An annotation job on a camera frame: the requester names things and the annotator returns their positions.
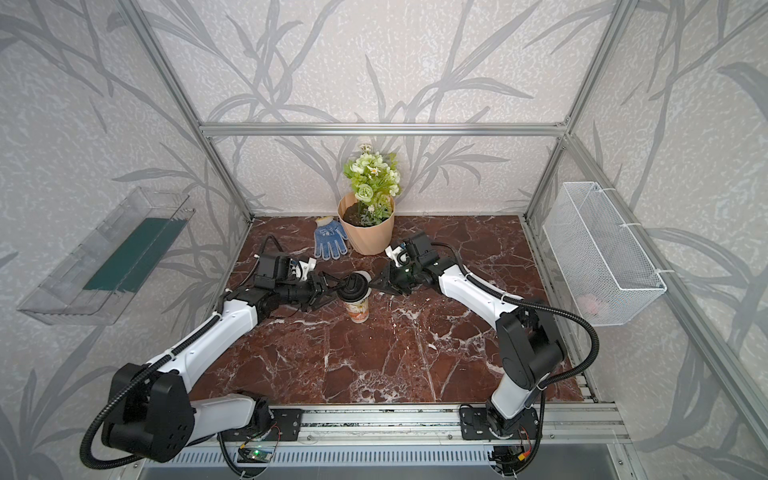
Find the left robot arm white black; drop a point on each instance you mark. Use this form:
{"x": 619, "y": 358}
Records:
{"x": 150, "y": 414}

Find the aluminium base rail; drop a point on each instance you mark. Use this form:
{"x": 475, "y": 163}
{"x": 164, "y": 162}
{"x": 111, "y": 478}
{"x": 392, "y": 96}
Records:
{"x": 407, "y": 435}

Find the printed paper milk tea cup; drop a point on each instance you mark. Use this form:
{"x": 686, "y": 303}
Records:
{"x": 357, "y": 307}

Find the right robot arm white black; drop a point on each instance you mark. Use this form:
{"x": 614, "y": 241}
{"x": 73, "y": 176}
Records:
{"x": 530, "y": 343}

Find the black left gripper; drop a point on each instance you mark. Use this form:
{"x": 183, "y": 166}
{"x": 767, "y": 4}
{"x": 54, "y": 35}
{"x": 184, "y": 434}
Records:
{"x": 317, "y": 293}

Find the white wire mesh basket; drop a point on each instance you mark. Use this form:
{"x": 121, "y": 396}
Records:
{"x": 598, "y": 253}

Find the pink object in basket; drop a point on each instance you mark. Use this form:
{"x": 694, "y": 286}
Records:
{"x": 592, "y": 306}

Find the black plastic cup lid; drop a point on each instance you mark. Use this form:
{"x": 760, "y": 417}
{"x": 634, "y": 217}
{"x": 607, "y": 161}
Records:
{"x": 353, "y": 287}

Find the beige plastic flower pot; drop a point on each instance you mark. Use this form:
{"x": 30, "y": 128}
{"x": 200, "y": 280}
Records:
{"x": 365, "y": 240}

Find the blue dotted work glove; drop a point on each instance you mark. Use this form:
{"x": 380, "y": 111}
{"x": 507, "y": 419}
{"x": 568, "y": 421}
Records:
{"x": 330, "y": 239}

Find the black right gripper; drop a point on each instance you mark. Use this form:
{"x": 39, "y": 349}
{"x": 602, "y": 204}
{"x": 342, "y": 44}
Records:
{"x": 388, "y": 285}

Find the clear plastic wall shelf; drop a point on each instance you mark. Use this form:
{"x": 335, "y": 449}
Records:
{"x": 60, "y": 299}

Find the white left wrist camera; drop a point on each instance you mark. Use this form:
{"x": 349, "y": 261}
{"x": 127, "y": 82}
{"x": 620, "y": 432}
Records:
{"x": 301, "y": 268}

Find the small green circuit board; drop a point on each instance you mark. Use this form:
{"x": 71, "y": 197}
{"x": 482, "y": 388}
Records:
{"x": 250, "y": 454}

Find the green white artificial flowers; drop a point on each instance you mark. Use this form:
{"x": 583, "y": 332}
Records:
{"x": 375, "y": 182}

